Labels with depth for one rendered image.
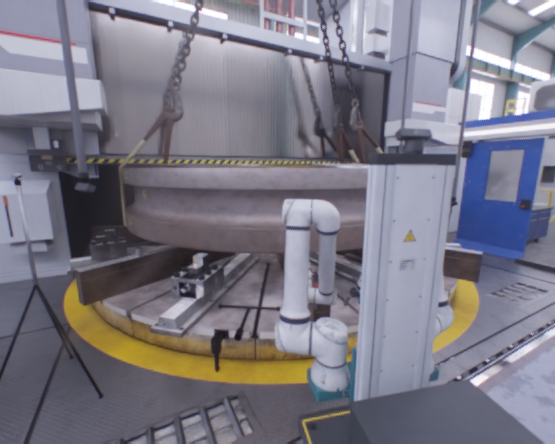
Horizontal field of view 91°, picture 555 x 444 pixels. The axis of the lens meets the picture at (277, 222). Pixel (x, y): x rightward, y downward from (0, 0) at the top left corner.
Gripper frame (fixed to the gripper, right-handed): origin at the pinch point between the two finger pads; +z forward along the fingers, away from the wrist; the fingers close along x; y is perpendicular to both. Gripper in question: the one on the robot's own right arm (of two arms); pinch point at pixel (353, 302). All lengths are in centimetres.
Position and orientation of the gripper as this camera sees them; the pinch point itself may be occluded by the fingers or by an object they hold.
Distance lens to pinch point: 211.9
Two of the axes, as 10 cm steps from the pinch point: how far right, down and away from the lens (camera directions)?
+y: 2.9, 5.6, -7.7
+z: -2.5, 8.3, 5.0
